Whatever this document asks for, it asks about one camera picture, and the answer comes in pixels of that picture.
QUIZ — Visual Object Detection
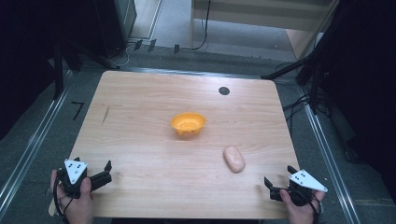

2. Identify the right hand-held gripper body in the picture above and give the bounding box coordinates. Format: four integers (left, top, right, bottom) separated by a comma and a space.
270, 169, 329, 207

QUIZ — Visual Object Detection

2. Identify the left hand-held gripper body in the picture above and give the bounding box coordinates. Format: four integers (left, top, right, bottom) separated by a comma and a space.
57, 158, 93, 199

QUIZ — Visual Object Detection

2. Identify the pale oblong potato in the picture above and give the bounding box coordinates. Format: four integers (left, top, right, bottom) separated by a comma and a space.
222, 146, 247, 175

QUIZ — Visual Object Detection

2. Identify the orange plastic bowl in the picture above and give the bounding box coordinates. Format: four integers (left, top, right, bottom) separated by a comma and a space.
170, 112, 207, 137

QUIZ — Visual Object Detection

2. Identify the person's right hand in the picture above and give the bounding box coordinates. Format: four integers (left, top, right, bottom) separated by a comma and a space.
278, 189, 327, 224

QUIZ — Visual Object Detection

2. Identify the person's left hand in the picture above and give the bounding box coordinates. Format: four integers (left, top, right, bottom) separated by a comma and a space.
49, 169, 95, 224

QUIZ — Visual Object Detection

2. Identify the black tape floor mark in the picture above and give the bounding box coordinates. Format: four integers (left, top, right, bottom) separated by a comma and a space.
70, 101, 85, 121

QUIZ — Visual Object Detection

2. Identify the black metal stand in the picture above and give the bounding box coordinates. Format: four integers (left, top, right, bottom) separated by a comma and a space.
261, 46, 331, 115
51, 40, 121, 101

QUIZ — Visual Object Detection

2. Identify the dark cabinet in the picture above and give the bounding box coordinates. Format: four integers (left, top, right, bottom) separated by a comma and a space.
92, 0, 138, 58

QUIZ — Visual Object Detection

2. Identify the light wooden shelf unit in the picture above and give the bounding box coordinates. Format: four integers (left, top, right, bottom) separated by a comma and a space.
189, 0, 340, 61

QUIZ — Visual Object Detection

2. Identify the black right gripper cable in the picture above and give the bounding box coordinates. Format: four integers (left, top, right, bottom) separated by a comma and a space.
292, 188, 322, 218

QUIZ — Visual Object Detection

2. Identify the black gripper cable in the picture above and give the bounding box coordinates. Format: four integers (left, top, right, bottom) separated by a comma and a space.
52, 177, 76, 218
292, 188, 322, 218

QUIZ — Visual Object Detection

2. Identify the metal floor rail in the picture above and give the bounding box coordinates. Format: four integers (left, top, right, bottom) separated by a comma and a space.
0, 70, 75, 211
298, 87, 362, 224

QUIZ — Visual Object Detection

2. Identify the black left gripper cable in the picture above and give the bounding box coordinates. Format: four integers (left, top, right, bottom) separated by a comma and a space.
52, 177, 76, 218

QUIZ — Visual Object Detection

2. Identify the black floor cables bundle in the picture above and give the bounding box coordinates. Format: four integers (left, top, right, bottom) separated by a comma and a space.
275, 62, 331, 132

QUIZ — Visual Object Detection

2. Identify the white floor cable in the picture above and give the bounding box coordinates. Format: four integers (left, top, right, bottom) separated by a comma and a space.
115, 43, 135, 67

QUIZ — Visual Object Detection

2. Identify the black hanging cable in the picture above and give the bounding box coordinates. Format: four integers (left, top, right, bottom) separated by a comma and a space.
190, 0, 212, 51

